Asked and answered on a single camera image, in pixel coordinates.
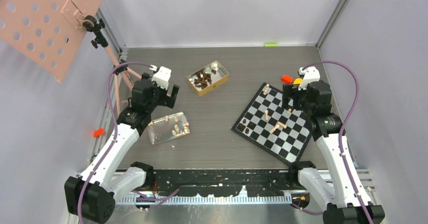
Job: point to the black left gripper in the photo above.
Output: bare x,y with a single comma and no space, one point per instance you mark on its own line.
166,101

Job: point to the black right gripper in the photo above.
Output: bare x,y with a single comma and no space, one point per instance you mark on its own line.
289,91

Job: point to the light wooden chess king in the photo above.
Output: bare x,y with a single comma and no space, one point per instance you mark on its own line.
277,126

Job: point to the black white chessboard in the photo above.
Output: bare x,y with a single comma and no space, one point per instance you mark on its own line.
287,144

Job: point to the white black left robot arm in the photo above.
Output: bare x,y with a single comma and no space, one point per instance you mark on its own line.
93,194

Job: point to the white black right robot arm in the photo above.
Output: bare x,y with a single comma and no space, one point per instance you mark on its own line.
346,200

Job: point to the gold tin with dark pieces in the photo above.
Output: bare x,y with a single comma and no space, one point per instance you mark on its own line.
208,78

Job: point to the red toy block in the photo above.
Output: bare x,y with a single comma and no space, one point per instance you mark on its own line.
287,79

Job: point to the yellow round toy block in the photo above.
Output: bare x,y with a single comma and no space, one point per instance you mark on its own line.
297,81

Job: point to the silver tin lid tray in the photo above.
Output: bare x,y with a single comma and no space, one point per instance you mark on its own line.
168,128

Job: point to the green tape marker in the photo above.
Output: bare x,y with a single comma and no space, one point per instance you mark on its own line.
270,44

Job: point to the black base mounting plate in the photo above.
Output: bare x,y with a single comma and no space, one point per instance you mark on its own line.
223,182

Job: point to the pink perforated music stand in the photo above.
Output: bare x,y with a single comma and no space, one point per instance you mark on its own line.
50,32

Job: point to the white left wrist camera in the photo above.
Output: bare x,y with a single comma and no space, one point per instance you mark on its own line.
161,76

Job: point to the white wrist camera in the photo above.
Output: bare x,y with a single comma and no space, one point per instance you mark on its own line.
161,76
308,75

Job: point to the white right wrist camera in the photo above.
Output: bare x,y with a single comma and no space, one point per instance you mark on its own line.
308,75

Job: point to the orange clip on rail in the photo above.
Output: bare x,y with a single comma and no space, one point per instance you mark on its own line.
99,132

